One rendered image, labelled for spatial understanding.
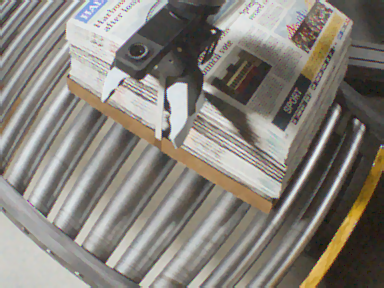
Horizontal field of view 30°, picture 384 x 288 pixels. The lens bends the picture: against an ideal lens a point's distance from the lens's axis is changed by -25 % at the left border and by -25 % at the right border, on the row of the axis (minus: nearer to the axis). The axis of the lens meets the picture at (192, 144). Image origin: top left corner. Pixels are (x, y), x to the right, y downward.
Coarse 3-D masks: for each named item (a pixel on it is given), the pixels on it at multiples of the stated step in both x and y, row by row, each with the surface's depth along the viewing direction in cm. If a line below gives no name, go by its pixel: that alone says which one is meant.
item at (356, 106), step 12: (336, 96) 137; (348, 96) 137; (360, 96) 137; (348, 108) 136; (360, 108) 136; (372, 108) 136; (348, 120) 139; (360, 120) 135; (372, 120) 135; (336, 132) 147; (372, 132) 135; (372, 144) 139; (372, 156) 143
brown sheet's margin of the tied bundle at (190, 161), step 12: (180, 156) 127; (192, 156) 125; (192, 168) 128; (204, 168) 125; (216, 180) 126; (228, 180) 124; (240, 192) 125; (252, 192) 123; (252, 204) 126; (264, 204) 123
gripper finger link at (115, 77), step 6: (114, 72) 107; (120, 72) 106; (108, 78) 107; (114, 78) 107; (120, 78) 107; (108, 84) 108; (114, 84) 107; (120, 84) 108; (108, 90) 108; (114, 90) 109; (102, 96) 110; (108, 96) 109
